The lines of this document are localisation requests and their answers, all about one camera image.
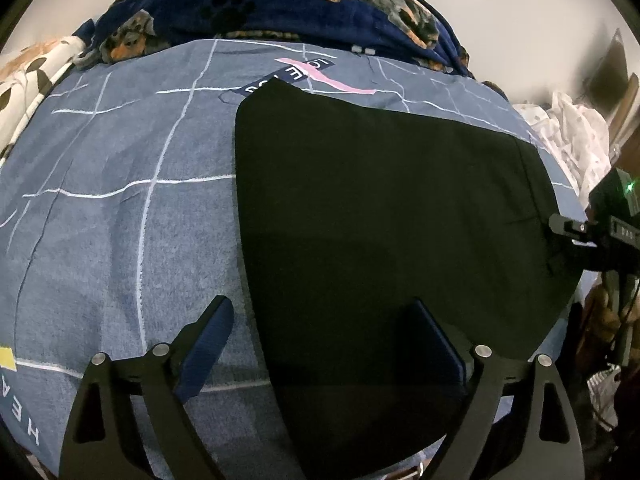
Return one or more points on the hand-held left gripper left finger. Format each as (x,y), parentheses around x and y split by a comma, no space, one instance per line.
(210,345)

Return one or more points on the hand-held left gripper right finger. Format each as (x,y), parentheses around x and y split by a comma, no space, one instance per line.
(442,347)

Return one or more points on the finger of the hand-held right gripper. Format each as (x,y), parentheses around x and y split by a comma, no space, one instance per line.
(567,225)

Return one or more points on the black pants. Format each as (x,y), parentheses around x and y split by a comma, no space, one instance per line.
(375,185)

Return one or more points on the white patterned quilt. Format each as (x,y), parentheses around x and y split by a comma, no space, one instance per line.
(575,130)

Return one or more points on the brown cloth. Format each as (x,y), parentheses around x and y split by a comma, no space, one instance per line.
(600,320)

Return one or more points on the blue checked bed sheet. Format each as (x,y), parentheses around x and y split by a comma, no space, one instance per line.
(125,150)

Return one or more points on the white leaf-print pillow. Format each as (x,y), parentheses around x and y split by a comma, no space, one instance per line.
(25,85)

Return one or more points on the navy dog print blanket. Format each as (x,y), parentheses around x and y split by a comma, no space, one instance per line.
(300,5)

